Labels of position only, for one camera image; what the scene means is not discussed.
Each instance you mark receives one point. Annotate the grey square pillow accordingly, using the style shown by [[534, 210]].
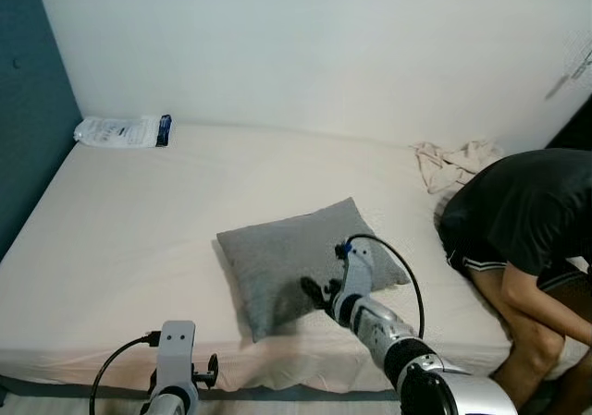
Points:
[[277, 258]]

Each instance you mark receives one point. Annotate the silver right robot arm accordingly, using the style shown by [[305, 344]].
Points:
[[388, 334]]

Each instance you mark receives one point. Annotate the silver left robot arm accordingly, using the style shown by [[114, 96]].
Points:
[[166, 404]]

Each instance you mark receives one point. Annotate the white mattress bed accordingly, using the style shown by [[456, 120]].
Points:
[[139, 230]]

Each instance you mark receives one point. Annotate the crumpled beige cloth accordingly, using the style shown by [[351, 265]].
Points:
[[444, 161]]

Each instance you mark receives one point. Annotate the person in black shirt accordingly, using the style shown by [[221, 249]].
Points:
[[518, 212]]

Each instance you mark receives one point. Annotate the white plastic packet blue end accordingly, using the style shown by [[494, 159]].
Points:
[[116, 132]]

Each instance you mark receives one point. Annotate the teal padded headboard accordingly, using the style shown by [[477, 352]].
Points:
[[32, 110]]

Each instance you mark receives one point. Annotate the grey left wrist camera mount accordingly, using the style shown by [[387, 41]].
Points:
[[176, 350]]

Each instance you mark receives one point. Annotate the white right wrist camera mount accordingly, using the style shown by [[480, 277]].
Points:
[[358, 267]]

